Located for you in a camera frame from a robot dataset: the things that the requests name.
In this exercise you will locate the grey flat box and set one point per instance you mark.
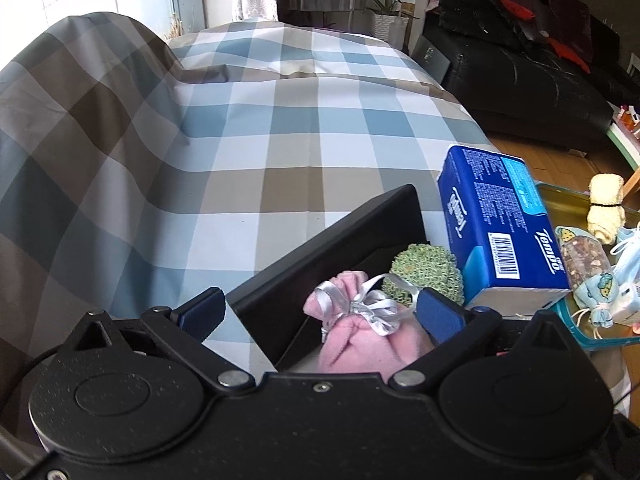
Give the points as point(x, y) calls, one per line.
point(430, 57)

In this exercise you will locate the red cloth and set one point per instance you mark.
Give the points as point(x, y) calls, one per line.
point(515, 8)
point(567, 50)

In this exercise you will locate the pink pouch with silver ribbon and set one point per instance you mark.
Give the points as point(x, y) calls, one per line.
point(360, 345)

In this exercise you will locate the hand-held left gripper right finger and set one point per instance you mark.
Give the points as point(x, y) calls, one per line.
point(437, 312)

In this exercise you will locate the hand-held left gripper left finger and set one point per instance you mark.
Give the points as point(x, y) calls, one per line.
point(202, 315)

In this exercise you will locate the rolled yellow towel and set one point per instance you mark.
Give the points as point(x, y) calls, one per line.
point(605, 220)

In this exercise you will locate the blue tissue pack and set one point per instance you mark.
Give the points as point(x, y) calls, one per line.
point(500, 220)

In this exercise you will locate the white low table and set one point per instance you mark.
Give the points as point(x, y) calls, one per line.
point(625, 145)

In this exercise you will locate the black leather sofa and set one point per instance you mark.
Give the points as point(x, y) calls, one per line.
point(525, 85)

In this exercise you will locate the blue face mask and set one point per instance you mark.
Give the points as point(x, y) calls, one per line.
point(627, 260)

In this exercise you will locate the potted plant in white pot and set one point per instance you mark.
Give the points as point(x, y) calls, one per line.
point(385, 25)

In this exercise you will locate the black storage box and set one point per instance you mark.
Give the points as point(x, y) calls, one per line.
point(360, 230)

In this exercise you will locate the teal tray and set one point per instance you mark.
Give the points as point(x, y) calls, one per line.
point(560, 205)

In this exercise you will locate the green knitted ball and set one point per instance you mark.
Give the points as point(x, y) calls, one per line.
point(425, 270)

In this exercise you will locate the white rectangular pack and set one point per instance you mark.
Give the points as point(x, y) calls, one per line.
point(627, 305)

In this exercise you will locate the checked bed sheet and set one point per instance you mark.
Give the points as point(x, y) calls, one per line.
point(250, 135)

